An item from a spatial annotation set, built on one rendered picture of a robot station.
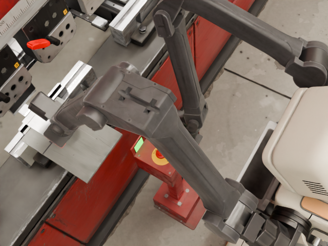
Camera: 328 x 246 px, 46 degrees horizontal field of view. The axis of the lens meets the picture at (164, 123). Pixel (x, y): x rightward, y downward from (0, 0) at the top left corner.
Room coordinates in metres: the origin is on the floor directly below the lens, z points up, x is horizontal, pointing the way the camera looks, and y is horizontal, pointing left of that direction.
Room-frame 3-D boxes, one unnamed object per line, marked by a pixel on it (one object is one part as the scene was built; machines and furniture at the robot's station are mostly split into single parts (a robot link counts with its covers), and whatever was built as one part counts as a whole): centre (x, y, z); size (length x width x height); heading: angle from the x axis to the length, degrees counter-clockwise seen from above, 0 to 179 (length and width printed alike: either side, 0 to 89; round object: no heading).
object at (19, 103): (0.64, 0.40, 1.13); 0.10 x 0.02 x 0.10; 137
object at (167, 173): (0.55, 0.01, 0.75); 0.20 x 0.16 x 0.18; 138
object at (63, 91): (0.67, 0.37, 0.99); 0.20 x 0.03 x 0.03; 137
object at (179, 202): (0.55, 0.01, 0.13); 0.10 x 0.10 x 0.01; 48
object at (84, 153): (0.54, 0.29, 1.00); 0.26 x 0.18 x 0.01; 47
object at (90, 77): (0.68, 0.36, 0.92); 0.39 x 0.06 x 0.10; 137
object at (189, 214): (0.53, -0.02, 0.06); 0.25 x 0.20 x 0.12; 48
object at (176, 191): (0.55, 0.01, 0.39); 0.05 x 0.05 x 0.54; 48
